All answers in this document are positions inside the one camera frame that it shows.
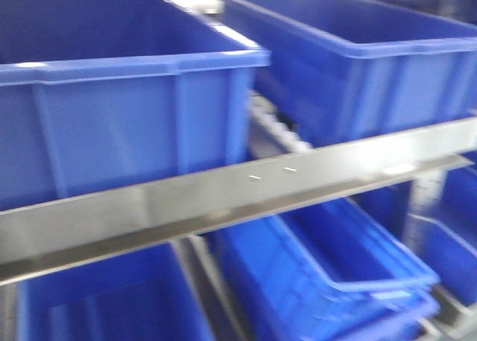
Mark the lower right blue bin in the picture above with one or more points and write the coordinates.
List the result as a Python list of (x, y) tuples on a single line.
[(444, 234)]

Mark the right shelf blue bin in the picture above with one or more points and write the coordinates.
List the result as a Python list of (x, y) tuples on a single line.
[(342, 70)]

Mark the left shelf blue bin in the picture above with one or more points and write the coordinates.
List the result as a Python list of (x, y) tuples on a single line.
[(99, 94)]

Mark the shelf blue bin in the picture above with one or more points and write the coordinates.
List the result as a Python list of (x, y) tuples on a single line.
[(99, 94), (342, 70)]

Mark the left shelf steel rail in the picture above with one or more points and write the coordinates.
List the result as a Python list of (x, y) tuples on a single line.
[(44, 238)]

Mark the lower middle blue bin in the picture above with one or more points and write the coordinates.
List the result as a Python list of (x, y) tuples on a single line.
[(324, 272)]

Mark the white roller track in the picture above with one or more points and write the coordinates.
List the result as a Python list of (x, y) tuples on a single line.
[(268, 135)]

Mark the lower left blue bin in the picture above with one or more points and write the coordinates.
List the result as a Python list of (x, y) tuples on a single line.
[(142, 295)]

